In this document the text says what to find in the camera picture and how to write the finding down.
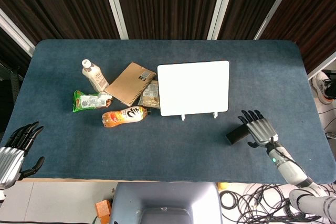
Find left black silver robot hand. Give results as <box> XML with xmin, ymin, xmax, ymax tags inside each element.
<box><xmin>0</xmin><ymin>121</ymin><xmax>45</xmax><ymax>190</ymax></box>

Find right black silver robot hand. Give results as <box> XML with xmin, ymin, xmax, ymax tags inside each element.
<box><xmin>238</xmin><ymin>109</ymin><xmax>279</xmax><ymax>148</ymax></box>

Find black rectangular block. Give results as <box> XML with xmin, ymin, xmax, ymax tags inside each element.
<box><xmin>226</xmin><ymin>125</ymin><xmax>250</xmax><ymax>145</ymax></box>

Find white tray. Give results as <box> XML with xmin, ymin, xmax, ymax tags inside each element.
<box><xmin>156</xmin><ymin>60</ymin><xmax>231</xmax><ymax>117</ymax></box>

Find white orange sneaker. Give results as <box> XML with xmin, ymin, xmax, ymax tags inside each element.
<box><xmin>312</xmin><ymin>71</ymin><xmax>336</xmax><ymax>104</ymax></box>

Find green snack packet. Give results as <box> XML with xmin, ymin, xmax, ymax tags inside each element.
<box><xmin>72</xmin><ymin>89</ymin><xmax>114</xmax><ymax>113</ymax></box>

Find blue felt table cloth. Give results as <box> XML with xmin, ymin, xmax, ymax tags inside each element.
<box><xmin>0</xmin><ymin>39</ymin><xmax>334</xmax><ymax>185</ymax></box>

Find orange box on floor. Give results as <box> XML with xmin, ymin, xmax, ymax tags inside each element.
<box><xmin>94</xmin><ymin>199</ymin><xmax>112</xmax><ymax>223</ymax></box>

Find clear nut snack packet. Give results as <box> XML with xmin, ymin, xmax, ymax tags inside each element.
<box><xmin>138</xmin><ymin>80</ymin><xmax>160</xmax><ymax>109</ymax></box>

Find milk tea bottle white cap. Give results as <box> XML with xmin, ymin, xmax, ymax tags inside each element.
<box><xmin>81</xmin><ymin>59</ymin><xmax>109</xmax><ymax>91</ymax></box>

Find orange drink bottle black cap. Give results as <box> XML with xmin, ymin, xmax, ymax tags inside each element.
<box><xmin>101</xmin><ymin>105</ymin><xmax>152</xmax><ymax>129</ymax></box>

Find grey robot torso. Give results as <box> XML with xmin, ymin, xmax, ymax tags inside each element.
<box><xmin>109</xmin><ymin>182</ymin><xmax>223</xmax><ymax>224</ymax></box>

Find brown kraft spiral notebook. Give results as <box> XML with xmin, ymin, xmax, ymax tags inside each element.
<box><xmin>104</xmin><ymin>62</ymin><xmax>158</xmax><ymax>107</ymax></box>

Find black floor cable tangle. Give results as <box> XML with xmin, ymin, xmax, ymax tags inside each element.
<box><xmin>219</xmin><ymin>182</ymin><xmax>336</xmax><ymax>224</ymax></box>

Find white partition post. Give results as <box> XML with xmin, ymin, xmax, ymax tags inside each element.
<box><xmin>206</xmin><ymin>0</ymin><xmax>238</xmax><ymax>40</ymax></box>
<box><xmin>100</xmin><ymin>0</ymin><xmax>129</xmax><ymax>40</ymax></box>
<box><xmin>0</xmin><ymin>7</ymin><xmax>36</xmax><ymax>57</ymax></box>
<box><xmin>253</xmin><ymin>0</ymin><xmax>300</xmax><ymax>40</ymax></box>
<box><xmin>307</xmin><ymin>50</ymin><xmax>336</xmax><ymax>80</ymax></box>

